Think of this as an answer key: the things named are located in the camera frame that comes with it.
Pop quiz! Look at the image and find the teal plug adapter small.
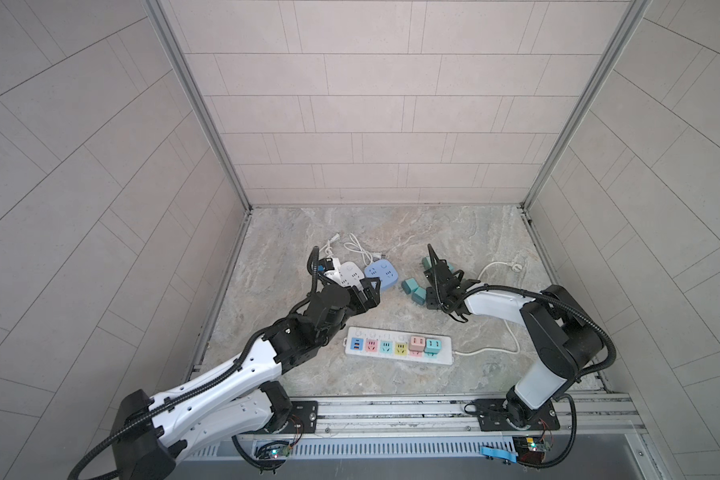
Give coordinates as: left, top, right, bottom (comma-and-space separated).
424, 338, 443, 357

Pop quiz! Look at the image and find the pink plug adapter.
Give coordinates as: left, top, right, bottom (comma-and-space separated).
408, 335, 426, 355

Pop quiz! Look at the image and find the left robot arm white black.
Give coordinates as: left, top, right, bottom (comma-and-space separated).
68, 248, 381, 479

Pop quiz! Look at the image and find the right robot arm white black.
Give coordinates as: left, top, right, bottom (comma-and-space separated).
422, 247, 617, 430

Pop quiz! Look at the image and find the teal plug adapter upper middle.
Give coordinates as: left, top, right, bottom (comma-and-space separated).
401, 278, 419, 295

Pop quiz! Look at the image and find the blue square power socket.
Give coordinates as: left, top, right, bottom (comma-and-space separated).
364, 258, 399, 291

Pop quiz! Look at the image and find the white square power socket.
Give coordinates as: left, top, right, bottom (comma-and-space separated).
327, 259, 365, 289

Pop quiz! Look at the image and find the white long power strip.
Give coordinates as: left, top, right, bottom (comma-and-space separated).
344, 327, 454, 366

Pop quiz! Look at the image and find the left circuit board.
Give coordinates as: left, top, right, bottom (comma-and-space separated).
254, 440, 293, 470

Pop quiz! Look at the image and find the circuit board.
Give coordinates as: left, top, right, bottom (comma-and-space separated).
512, 436, 554, 465
254, 440, 293, 470

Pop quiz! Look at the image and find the blue tape piece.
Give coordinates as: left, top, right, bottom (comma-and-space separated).
480, 446, 517, 464

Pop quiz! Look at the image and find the right circuit board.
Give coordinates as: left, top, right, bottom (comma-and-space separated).
512, 436, 554, 465

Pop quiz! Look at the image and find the blue socket cable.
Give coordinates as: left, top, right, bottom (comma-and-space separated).
343, 233, 384, 266

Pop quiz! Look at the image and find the white socket cable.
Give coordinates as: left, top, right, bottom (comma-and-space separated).
309, 233, 342, 270

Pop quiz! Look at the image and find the power strip white cable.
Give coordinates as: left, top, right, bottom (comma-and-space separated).
453, 259, 524, 358

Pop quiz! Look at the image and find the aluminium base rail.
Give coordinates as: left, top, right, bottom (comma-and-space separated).
183, 392, 646, 461

